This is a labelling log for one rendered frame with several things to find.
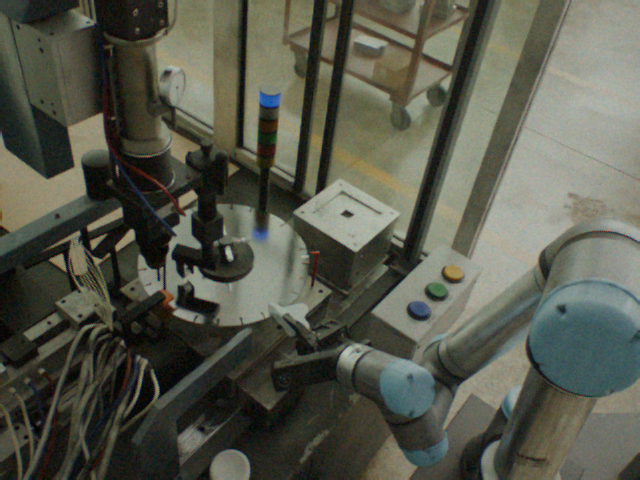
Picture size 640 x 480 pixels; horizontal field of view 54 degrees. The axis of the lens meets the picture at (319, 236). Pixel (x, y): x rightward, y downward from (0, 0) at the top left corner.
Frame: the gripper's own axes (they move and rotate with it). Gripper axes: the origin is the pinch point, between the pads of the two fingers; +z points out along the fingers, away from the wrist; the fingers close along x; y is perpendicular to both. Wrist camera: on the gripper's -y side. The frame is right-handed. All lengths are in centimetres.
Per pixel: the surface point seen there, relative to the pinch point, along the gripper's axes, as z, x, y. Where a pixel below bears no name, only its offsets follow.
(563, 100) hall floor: 129, -19, 299
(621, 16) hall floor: 175, 12, 458
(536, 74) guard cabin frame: -27, 36, 50
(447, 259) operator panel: -4.1, -0.7, 43.7
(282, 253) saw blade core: 7.8, 12.5, 10.7
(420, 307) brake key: -10.3, -3.6, 27.7
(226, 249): 7.6, 18.0, -0.8
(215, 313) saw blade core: 3.0, 9.2, -8.5
